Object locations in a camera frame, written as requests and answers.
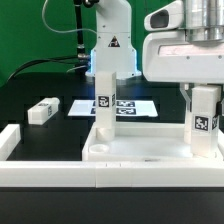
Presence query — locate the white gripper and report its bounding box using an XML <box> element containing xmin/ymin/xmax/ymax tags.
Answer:
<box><xmin>142</xmin><ymin>30</ymin><xmax>224</xmax><ymax>111</ymax></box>

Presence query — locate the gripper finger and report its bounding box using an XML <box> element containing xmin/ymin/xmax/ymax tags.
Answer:
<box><xmin>216</xmin><ymin>98</ymin><xmax>224</xmax><ymax>116</ymax></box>

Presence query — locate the white desk top tray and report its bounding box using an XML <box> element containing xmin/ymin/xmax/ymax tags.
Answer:
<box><xmin>82</xmin><ymin>122</ymin><xmax>224</xmax><ymax>162</ymax></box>

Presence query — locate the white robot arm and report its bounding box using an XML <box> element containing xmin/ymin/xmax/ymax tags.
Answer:
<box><xmin>86</xmin><ymin>0</ymin><xmax>224</xmax><ymax>108</ymax></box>

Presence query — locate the fiducial marker sheet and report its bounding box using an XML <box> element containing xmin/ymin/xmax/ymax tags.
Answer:
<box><xmin>68</xmin><ymin>100</ymin><xmax>158</xmax><ymax>117</ymax></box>

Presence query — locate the white U-shaped fence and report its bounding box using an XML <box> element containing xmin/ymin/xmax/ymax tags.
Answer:
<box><xmin>0</xmin><ymin>124</ymin><xmax>224</xmax><ymax>188</ymax></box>

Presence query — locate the black corrugated hose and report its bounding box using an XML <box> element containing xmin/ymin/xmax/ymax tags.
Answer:
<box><xmin>73</xmin><ymin>0</ymin><xmax>86</xmax><ymax>58</ymax></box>

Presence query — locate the black cable bundle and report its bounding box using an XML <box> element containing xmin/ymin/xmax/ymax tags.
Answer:
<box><xmin>6</xmin><ymin>55</ymin><xmax>92</xmax><ymax>83</ymax></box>

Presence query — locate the grey cable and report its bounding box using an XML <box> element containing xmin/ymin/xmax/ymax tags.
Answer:
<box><xmin>41</xmin><ymin>0</ymin><xmax>99</xmax><ymax>36</ymax></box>

